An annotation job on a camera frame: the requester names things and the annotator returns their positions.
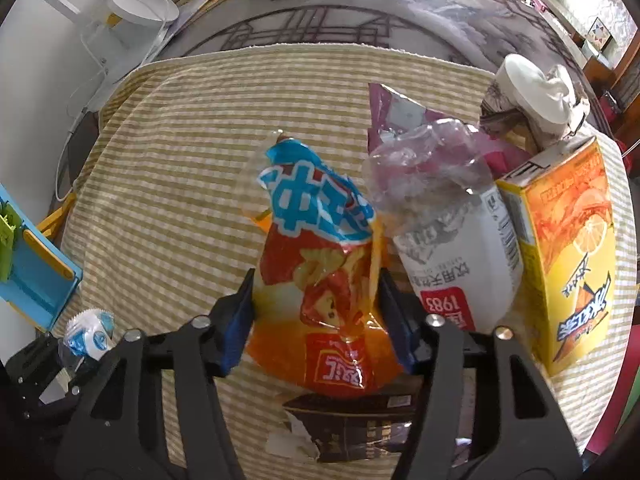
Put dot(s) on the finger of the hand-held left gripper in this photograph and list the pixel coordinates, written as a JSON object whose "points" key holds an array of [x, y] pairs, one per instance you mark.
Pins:
{"points": [[30, 375]]}

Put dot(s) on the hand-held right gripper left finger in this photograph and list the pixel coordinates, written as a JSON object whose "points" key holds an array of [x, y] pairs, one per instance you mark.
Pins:
{"points": [[237, 325]]}

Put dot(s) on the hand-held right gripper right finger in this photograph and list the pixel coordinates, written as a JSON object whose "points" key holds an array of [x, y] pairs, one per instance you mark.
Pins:
{"points": [[397, 325]]}

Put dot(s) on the blue and white small wrapper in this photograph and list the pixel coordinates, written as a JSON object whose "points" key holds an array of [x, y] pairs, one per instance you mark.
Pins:
{"points": [[92, 335]]}

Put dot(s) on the orange chip bag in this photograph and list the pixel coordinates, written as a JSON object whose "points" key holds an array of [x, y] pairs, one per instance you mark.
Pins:
{"points": [[320, 280]]}

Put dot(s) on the pale pink plastic bag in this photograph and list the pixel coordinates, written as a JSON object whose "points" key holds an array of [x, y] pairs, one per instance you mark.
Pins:
{"points": [[450, 240]]}

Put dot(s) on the yellow drink carton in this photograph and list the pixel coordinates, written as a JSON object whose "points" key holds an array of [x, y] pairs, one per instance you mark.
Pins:
{"points": [[565, 240]]}

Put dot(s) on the pink snack wrapper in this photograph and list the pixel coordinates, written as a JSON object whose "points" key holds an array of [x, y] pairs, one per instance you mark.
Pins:
{"points": [[395, 110]]}

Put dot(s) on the blue plastic toy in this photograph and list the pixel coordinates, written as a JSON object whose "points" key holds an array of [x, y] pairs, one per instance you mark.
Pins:
{"points": [[40, 280]]}

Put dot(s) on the dark brown wrapper packet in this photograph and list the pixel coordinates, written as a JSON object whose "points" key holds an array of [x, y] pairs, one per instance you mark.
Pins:
{"points": [[350, 430]]}

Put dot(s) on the yellow plastic part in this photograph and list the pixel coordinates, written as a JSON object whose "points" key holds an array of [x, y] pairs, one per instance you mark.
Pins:
{"points": [[55, 217]]}

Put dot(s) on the small red waste bin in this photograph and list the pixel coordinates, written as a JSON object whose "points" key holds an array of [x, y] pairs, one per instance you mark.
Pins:
{"points": [[612, 110]]}

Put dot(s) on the grey patterned table cover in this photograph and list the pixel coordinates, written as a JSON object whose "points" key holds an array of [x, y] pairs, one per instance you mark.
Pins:
{"points": [[400, 10]]}

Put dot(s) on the yellow book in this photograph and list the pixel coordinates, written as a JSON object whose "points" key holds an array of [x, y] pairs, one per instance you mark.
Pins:
{"points": [[205, 2]]}

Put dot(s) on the white desk lamp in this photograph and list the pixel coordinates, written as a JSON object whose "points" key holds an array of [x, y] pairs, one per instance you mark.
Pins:
{"points": [[142, 7]]}

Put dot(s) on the low white tv cabinet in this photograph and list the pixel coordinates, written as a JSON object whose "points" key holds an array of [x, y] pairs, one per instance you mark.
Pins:
{"points": [[545, 0]]}

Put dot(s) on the picture frame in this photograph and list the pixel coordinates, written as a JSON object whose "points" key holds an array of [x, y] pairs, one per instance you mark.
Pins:
{"points": [[600, 34]]}

